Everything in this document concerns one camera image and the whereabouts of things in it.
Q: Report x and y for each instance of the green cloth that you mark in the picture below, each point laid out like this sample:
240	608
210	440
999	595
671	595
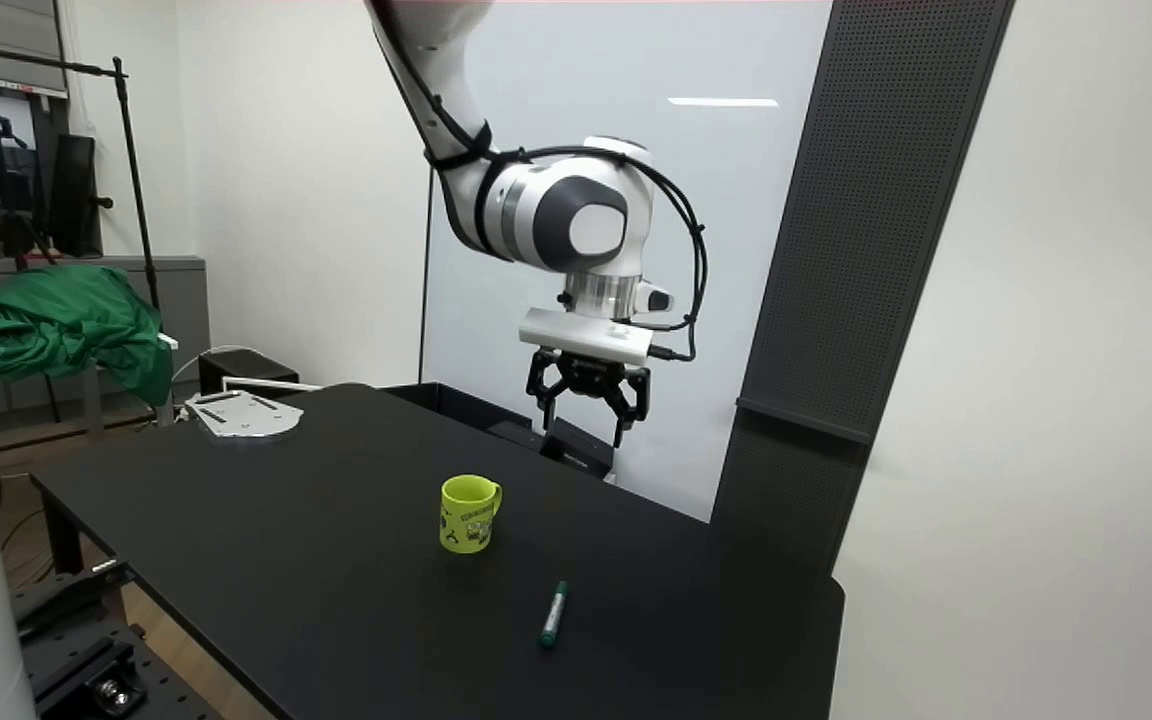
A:
62	334

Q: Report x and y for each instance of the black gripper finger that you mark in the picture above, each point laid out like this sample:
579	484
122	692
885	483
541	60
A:
631	406
545	397

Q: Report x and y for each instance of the black vertical pillar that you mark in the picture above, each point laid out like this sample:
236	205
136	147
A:
859	265

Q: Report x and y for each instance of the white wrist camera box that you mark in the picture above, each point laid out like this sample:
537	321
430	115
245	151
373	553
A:
587	334

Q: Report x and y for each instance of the black perforated base table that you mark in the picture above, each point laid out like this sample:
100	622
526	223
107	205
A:
99	653

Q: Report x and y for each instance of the large white board panel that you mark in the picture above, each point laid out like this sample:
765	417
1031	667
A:
749	203

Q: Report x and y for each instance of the yellow-green mug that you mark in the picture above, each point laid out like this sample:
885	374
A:
470	516

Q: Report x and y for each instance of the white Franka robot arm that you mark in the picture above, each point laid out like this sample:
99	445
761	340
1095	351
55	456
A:
537	213

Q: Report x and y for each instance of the small black box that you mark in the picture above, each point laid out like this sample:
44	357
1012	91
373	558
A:
580	445

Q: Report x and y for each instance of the green marker pen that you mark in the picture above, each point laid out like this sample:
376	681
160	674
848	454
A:
555	612

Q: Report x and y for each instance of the black square box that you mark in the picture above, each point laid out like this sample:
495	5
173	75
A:
245	370

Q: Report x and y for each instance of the grey cabinet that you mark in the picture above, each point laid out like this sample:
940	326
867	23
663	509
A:
182	306

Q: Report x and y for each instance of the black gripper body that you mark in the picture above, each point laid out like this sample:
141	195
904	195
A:
588	370

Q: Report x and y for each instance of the black table leg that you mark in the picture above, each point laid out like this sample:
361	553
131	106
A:
64	534

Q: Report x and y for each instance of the black stand pole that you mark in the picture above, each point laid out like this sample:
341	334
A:
135	174

